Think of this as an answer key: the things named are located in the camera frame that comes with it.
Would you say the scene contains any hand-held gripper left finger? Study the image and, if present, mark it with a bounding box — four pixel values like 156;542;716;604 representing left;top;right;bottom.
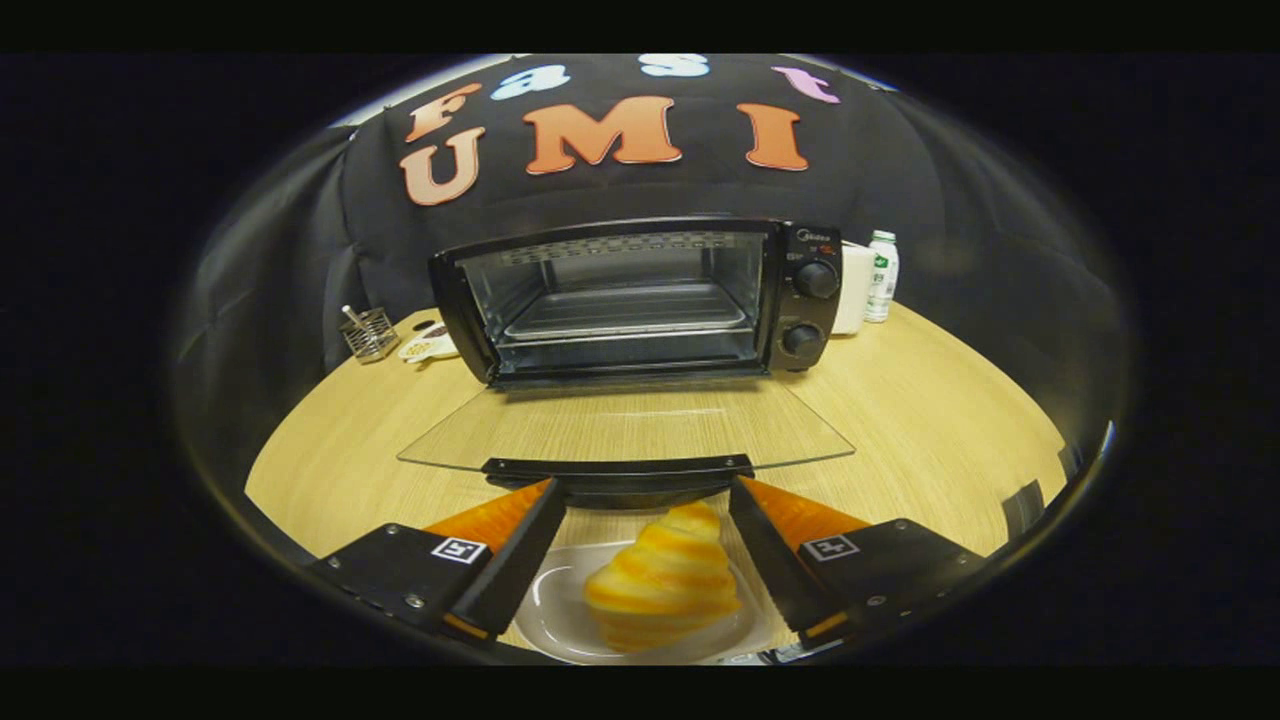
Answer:
305;478;568;643

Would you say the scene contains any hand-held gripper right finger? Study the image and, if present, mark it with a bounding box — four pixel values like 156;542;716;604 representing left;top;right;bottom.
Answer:
728;476;991;646

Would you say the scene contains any golden croissant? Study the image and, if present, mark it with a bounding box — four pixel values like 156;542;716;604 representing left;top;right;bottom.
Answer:
584;500;743;653

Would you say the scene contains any black toaster oven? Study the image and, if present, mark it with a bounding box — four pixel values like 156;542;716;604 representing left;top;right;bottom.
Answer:
397;215;857;511

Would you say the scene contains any white slot toaster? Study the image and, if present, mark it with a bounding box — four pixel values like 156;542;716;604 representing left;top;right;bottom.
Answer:
832;240;876;336

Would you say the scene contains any white plate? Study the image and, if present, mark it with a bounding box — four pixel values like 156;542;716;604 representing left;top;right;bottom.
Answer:
512;540;776;666

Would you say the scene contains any small white patterned saucer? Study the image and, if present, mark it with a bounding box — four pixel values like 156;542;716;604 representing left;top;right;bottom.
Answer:
398;320;461;363

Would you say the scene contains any small white bottle green label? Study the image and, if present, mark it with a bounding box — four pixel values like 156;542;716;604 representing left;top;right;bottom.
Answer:
864;230;900;324

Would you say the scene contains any wire mesh holder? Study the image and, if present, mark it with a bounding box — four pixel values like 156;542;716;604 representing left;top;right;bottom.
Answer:
340;305;401;363

